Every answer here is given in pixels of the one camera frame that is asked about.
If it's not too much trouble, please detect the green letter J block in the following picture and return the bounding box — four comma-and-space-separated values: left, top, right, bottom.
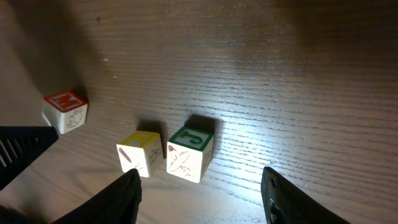
166, 127, 214, 183

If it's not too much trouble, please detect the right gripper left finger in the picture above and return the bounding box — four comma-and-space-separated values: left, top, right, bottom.
55, 169, 142, 224

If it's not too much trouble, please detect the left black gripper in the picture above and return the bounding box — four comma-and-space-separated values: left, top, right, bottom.
1, 126, 58, 189

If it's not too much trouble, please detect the red letter M block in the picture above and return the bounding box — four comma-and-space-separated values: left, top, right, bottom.
42, 90, 88, 134

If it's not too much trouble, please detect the yellow edged letter block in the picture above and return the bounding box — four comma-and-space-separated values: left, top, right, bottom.
116, 131, 164, 177

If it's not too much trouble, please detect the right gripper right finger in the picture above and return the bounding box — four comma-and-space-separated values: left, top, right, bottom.
261, 167, 349, 224

